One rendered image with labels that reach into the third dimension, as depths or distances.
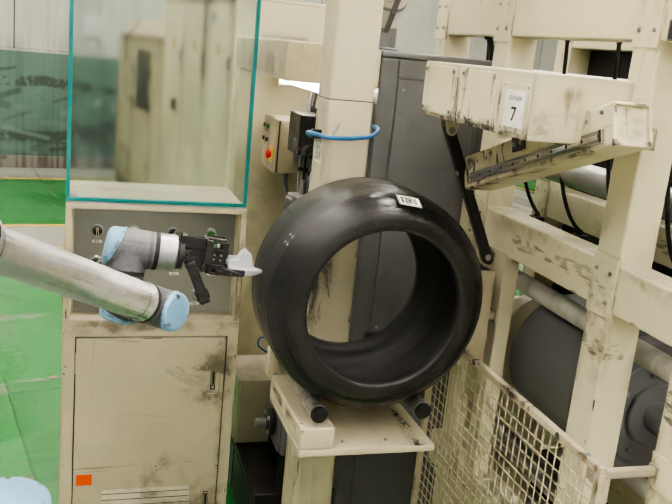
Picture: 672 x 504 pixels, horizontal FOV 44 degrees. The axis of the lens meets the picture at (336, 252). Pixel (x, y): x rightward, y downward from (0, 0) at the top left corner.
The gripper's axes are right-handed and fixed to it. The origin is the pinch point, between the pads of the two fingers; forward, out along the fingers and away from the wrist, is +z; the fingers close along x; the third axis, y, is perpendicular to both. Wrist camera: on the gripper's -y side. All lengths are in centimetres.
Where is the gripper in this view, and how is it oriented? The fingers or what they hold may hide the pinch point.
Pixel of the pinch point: (256, 273)
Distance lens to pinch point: 207.2
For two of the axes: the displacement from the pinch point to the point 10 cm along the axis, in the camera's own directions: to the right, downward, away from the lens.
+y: 2.1, -9.6, -2.0
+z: 9.4, 1.4, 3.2
